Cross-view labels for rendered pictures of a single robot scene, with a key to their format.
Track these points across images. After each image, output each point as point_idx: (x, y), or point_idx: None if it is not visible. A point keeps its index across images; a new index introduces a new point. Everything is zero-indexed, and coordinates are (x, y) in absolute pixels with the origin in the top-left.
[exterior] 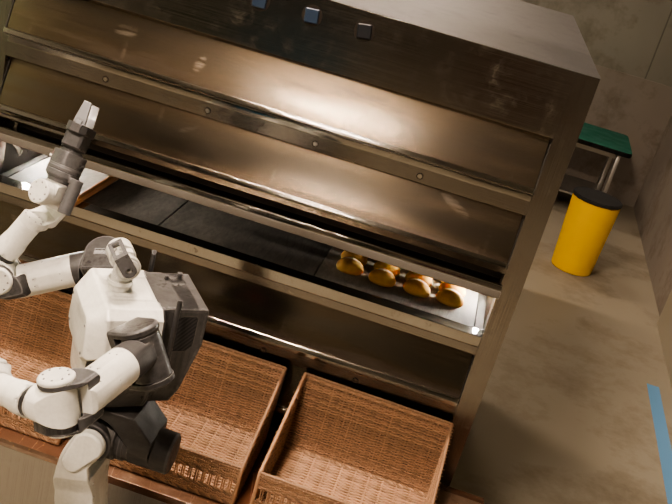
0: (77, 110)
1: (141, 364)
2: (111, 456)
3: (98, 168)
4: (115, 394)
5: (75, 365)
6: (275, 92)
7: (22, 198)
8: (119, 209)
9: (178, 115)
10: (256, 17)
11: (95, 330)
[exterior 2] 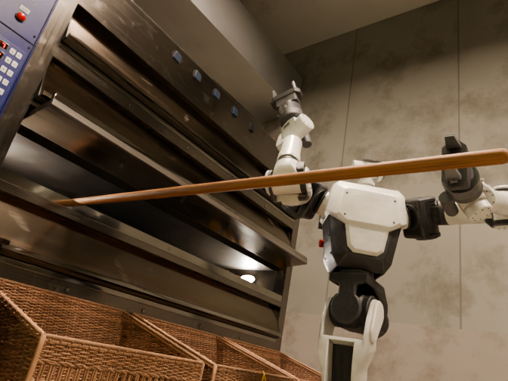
0: (106, 122)
1: None
2: None
3: (152, 164)
4: None
5: (371, 242)
6: (219, 147)
7: (33, 192)
8: None
9: (166, 148)
10: (214, 103)
11: (401, 203)
